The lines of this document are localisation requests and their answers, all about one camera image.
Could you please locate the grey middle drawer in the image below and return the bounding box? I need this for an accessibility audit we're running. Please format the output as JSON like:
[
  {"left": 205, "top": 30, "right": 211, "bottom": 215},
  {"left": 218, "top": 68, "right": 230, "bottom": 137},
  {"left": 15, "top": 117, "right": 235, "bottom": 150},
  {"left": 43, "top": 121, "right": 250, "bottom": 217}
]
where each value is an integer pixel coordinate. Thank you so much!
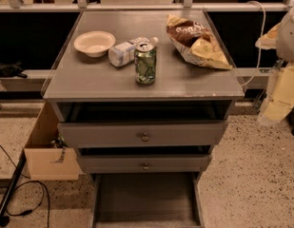
[{"left": 77, "top": 154, "right": 212, "bottom": 174}]

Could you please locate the cardboard box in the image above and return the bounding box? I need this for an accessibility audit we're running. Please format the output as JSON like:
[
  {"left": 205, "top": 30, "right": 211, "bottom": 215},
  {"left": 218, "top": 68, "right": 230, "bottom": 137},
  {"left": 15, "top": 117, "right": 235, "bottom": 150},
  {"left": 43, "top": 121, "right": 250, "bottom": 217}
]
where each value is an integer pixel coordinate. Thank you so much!
[{"left": 24, "top": 104, "right": 81, "bottom": 181}]

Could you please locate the grey drawer cabinet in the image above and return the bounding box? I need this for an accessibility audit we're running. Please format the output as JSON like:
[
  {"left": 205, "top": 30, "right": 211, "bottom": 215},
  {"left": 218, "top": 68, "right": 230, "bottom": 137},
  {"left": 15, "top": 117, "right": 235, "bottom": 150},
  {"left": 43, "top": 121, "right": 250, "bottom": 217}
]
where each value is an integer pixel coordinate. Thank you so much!
[{"left": 44, "top": 10, "right": 243, "bottom": 228}]

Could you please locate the grey open bottom drawer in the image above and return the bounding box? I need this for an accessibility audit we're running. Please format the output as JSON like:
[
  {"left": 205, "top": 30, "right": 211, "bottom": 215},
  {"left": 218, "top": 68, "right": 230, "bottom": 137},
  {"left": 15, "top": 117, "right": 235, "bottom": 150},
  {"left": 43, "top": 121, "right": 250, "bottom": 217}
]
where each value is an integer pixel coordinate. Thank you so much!
[{"left": 88, "top": 173, "right": 205, "bottom": 228}]

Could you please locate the white paper bowl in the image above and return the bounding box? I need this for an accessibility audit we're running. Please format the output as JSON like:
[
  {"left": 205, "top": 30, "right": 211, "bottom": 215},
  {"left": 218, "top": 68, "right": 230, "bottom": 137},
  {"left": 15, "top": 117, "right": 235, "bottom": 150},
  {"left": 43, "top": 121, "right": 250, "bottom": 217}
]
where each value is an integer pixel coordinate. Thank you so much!
[{"left": 73, "top": 31, "right": 116, "bottom": 58}]

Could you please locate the brown yellow chip bag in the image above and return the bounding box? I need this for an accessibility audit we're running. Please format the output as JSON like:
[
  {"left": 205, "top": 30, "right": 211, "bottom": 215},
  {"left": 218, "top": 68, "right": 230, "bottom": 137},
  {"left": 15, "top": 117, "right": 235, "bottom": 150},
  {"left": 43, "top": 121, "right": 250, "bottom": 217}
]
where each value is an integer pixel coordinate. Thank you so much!
[{"left": 167, "top": 14, "right": 232, "bottom": 70}]

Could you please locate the clear plastic water bottle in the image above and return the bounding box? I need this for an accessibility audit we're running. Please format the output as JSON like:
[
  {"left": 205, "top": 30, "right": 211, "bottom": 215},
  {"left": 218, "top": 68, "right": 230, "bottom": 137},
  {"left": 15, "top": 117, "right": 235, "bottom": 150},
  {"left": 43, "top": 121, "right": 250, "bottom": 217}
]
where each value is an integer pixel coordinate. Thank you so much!
[{"left": 108, "top": 36, "right": 159, "bottom": 67}]

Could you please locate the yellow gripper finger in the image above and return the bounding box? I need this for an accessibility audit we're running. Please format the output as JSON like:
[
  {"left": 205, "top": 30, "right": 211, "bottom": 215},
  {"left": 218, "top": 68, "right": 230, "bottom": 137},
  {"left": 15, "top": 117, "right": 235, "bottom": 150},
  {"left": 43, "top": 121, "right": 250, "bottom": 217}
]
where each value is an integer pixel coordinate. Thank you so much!
[
  {"left": 257, "top": 64, "right": 294, "bottom": 126},
  {"left": 255, "top": 23, "right": 281, "bottom": 49}
]

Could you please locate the white hanging cable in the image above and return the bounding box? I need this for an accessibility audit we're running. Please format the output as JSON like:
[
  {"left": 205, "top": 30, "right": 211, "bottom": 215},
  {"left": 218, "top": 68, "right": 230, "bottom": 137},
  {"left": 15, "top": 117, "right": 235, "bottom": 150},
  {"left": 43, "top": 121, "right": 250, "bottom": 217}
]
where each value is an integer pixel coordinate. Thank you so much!
[{"left": 241, "top": 0, "right": 267, "bottom": 88}]

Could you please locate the green soda can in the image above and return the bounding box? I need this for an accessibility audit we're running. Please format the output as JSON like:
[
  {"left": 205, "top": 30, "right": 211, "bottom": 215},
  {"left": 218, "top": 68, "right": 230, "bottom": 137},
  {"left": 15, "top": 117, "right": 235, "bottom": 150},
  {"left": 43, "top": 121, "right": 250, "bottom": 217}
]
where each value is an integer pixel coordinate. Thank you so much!
[{"left": 134, "top": 42, "right": 156, "bottom": 85}]

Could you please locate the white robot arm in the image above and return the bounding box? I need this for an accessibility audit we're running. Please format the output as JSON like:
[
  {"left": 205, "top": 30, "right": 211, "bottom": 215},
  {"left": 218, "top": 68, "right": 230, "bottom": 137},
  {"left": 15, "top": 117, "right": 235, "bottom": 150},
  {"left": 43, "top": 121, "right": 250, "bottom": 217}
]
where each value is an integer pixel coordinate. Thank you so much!
[{"left": 255, "top": 5, "right": 294, "bottom": 126}]

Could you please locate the black floor cable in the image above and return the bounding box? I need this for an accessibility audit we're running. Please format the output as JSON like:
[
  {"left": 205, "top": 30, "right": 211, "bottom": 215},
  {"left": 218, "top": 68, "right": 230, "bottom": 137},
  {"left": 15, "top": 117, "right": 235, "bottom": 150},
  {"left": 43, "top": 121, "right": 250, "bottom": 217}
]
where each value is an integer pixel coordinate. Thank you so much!
[{"left": 0, "top": 139, "right": 51, "bottom": 228}]

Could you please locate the grey top drawer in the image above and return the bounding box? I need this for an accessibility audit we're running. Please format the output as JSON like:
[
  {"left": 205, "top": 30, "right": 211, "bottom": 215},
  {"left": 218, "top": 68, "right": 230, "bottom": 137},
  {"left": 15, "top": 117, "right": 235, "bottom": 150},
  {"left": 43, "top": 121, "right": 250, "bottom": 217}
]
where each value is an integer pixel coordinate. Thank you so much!
[{"left": 58, "top": 121, "right": 227, "bottom": 148}]

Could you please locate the black object on ledge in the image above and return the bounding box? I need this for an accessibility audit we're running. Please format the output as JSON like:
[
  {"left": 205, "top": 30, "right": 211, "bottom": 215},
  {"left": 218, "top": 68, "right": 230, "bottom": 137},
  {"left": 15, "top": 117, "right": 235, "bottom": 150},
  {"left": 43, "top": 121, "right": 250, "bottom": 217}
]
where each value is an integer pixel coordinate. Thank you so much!
[{"left": 0, "top": 62, "right": 28, "bottom": 78}]

